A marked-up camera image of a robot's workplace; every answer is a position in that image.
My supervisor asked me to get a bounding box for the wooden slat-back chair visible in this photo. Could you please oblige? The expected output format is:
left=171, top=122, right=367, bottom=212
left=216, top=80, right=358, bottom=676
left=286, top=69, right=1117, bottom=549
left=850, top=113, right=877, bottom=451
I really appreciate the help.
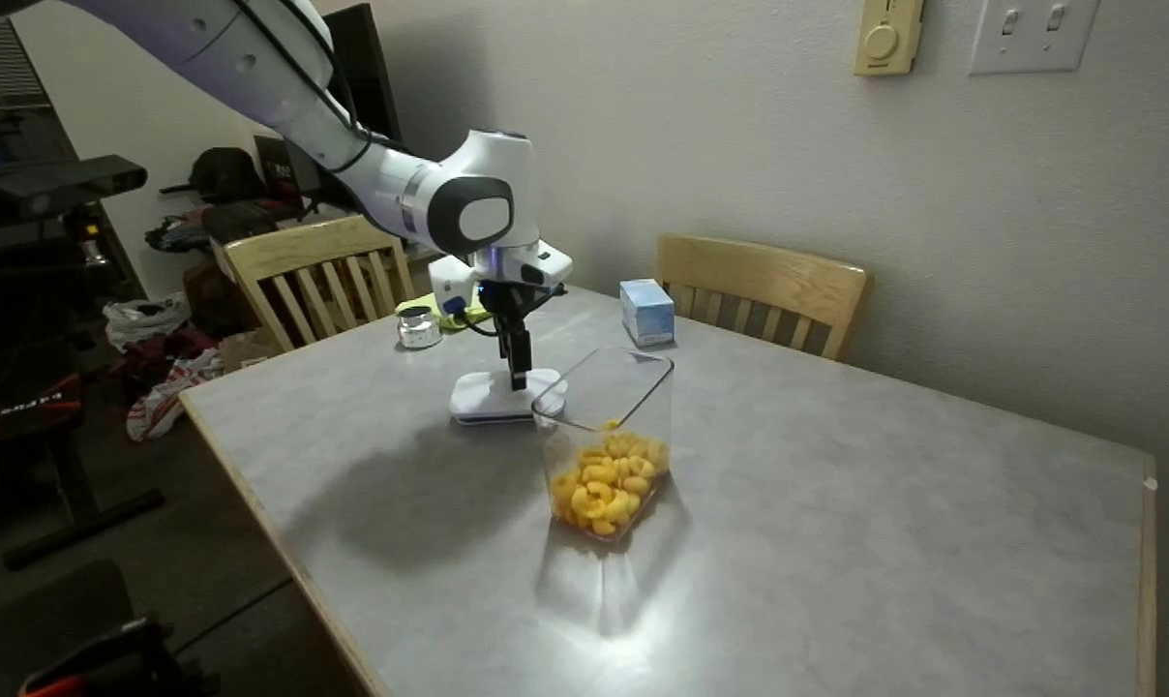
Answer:
left=216, top=207, right=419, bottom=354
left=652, top=228, right=870, bottom=362

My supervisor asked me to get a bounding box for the beige wall thermostat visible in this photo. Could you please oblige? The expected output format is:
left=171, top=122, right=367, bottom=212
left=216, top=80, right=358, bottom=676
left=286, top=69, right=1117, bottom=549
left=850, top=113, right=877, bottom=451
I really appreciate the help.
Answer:
left=850, top=0, right=930, bottom=80

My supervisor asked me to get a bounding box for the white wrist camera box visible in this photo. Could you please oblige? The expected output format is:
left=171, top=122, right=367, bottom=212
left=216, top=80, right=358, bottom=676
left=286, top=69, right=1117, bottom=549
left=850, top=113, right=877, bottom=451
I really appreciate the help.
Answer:
left=427, top=250, right=488, bottom=320

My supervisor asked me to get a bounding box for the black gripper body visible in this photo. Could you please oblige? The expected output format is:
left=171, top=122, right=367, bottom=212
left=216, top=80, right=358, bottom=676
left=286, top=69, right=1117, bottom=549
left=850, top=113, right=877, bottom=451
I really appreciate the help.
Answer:
left=479, top=274, right=545, bottom=342

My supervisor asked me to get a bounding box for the black depth camera bar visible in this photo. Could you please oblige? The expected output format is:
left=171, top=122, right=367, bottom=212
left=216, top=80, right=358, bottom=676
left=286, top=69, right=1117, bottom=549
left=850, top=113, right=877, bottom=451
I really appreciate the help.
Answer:
left=0, top=151, right=149, bottom=220

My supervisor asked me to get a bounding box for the red and black bag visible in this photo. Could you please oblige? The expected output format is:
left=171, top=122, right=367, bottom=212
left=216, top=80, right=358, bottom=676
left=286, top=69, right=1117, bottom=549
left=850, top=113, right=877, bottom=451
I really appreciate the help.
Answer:
left=15, top=614, right=202, bottom=697

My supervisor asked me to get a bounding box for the white rectangular container lid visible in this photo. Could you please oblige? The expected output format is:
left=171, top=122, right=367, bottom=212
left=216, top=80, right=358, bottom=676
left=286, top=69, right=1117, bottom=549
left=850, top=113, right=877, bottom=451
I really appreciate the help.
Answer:
left=445, top=362, right=567, bottom=428

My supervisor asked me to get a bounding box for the lime green cloth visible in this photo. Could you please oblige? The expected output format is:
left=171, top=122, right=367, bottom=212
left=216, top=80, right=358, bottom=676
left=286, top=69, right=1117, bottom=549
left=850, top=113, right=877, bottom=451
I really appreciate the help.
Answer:
left=396, top=289, right=491, bottom=333

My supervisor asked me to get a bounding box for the black monitor screen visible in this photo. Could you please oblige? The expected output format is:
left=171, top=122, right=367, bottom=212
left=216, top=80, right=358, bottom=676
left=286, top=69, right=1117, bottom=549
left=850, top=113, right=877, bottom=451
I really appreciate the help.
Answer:
left=322, top=0, right=407, bottom=147

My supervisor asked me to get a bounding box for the clear plastic food container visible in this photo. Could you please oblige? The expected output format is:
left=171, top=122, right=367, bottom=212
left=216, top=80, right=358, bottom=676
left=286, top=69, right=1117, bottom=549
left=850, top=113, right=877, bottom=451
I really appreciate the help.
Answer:
left=525, top=342, right=679, bottom=544

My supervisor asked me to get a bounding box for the small light blue box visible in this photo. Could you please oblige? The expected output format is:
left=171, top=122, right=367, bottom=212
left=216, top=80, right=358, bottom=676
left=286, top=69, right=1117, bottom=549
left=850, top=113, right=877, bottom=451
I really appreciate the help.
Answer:
left=615, top=274, right=679, bottom=352

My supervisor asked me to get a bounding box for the black metal stand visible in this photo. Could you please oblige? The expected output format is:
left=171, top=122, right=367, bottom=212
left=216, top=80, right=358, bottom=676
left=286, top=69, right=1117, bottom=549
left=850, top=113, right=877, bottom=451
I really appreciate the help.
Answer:
left=0, top=379, right=171, bottom=573

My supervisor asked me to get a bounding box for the white light switch plate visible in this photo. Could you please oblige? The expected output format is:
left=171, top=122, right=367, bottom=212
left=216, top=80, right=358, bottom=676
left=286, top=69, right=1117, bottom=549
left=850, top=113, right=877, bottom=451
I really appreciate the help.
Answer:
left=967, top=0, right=1103, bottom=78

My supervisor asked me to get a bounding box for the red and white clothes pile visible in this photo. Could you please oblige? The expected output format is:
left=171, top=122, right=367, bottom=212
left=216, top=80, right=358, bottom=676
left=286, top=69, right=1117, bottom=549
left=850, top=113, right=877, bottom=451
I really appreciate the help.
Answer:
left=99, top=294, right=277, bottom=445

